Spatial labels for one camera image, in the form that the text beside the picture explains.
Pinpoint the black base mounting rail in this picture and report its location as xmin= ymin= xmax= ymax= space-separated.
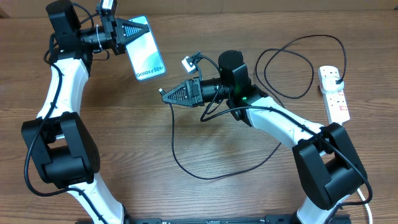
xmin=74 ymin=213 xmax=352 ymax=224

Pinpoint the white power strip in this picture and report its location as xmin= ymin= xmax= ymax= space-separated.
xmin=318 ymin=65 xmax=350 ymax=124

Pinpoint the blue Samsung Galaxy smartphone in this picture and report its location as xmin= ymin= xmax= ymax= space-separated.
xmin=126 ymin=15 xmax=166 ymax=81

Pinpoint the white power strip cord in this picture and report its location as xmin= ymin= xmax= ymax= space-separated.
xmin=338 ymin=123 xmax=374 ymax=224

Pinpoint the white charger plug adapter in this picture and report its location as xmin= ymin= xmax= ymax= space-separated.
xmin=320 ymin=76 xmax=345 ymax=94

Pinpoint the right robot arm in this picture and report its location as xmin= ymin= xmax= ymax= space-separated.
xmin=160 ymin=50 xmax=369 ymax=223

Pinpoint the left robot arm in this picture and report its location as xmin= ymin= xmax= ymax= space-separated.
xmin=21 ymin=0 xmax=149 ymax=223

